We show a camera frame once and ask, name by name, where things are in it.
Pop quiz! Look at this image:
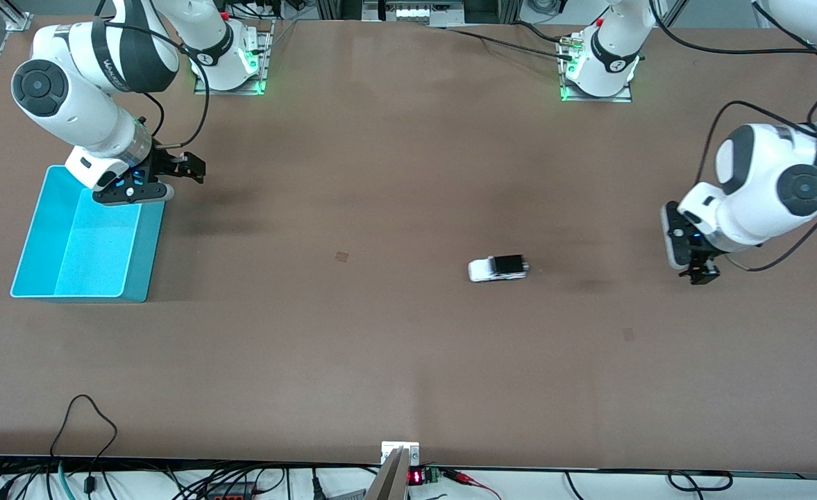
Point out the white mounting bracket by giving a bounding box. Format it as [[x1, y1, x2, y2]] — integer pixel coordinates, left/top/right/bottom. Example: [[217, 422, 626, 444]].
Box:
[[381, 441, 421, 465]]

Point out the turquoise plastic bin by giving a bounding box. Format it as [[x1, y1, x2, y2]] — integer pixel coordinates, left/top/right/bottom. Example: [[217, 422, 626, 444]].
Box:
[[10, 165, 167, 303]]

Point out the black coiled edge cable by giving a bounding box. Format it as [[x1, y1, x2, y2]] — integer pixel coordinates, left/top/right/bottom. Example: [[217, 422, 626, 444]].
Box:
[[564, 470, 734, 500]]

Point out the grey aluminium mount bar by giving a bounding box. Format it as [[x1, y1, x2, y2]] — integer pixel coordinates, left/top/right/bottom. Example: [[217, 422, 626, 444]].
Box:
[[364, 447, 411, 500]]

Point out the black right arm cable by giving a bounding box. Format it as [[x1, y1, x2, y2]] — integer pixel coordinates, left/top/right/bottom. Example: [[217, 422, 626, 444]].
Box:
[[94, 0, 211, 151]]

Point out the black looping cable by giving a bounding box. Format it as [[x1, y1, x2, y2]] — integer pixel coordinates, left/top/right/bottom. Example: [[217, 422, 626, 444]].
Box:
[[49, 394, 119, 494]]

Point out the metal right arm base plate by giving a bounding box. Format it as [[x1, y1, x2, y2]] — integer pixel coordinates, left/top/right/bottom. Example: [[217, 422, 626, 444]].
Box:
[[193, 19, 274, 97]]

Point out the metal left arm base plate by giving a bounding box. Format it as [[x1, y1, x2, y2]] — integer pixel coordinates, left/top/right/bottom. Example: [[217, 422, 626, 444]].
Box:
[[559, 35, 634, 103]]

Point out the white jeep toy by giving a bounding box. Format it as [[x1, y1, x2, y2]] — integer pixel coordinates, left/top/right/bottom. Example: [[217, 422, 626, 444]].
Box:
[[468, 254, 530, 283]]

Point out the white power strip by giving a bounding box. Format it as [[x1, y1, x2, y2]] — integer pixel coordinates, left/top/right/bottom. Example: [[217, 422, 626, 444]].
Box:
[[362, 0, 466, 27]]

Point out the black table cable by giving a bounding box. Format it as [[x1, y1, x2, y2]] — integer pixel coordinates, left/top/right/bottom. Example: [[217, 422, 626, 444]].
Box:
[[512, 21, 575, 44], [436, 26, 575, 60]]

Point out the red clip lead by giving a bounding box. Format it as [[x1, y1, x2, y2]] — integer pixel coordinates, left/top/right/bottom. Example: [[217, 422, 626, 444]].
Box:
[[443, 469, 503, 500]]

